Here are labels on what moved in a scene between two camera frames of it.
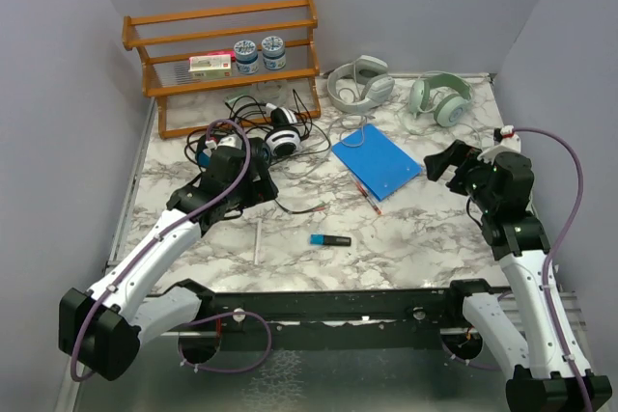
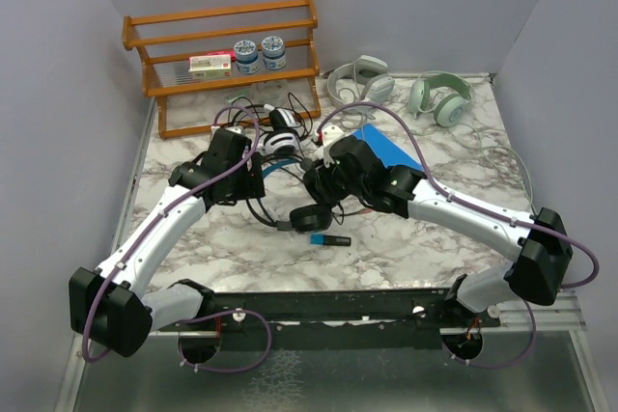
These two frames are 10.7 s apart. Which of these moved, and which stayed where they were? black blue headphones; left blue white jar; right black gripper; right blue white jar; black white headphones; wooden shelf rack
Moved: right black gripper; black blue headphones
Stayed: left blue white jar; black white headphones; right blue white jar; wooden shelf rack
